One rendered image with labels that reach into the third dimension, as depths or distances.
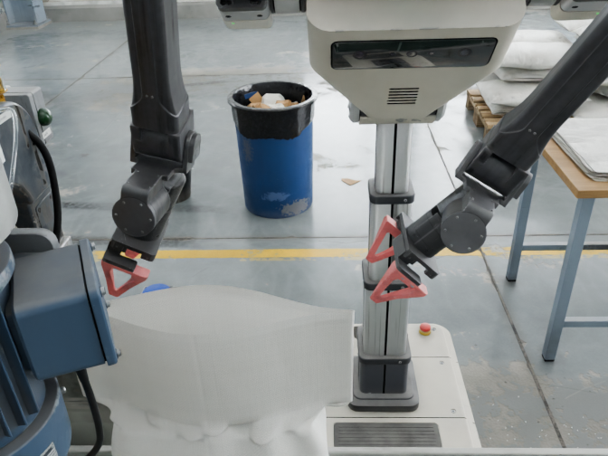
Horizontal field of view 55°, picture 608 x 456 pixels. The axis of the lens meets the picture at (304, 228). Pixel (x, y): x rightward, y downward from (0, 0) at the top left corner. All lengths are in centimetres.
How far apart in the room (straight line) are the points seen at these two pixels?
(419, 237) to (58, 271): 49
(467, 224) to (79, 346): 47
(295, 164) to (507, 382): 154
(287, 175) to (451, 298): 109
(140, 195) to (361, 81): 59
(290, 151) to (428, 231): 227
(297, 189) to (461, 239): 247
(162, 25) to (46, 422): 42
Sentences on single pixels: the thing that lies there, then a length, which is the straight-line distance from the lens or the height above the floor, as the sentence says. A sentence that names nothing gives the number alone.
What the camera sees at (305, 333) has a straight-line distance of 93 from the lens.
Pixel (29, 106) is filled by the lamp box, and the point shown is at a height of 131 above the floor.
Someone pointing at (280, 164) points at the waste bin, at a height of 34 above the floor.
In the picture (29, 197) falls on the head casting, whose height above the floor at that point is 119.
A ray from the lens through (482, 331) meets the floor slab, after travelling 253.
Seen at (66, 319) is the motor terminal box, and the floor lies 128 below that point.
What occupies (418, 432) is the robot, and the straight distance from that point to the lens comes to 177.
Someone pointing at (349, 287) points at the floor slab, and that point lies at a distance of 270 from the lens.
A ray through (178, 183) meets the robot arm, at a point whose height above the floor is 125.
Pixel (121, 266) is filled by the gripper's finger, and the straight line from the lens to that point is 85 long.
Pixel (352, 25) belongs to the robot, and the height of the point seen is 139.
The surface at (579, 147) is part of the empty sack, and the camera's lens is 225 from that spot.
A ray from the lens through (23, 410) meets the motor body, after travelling 62.
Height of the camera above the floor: 160
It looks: 31 degrees down
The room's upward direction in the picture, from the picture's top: 2 degrees counter-clockwise
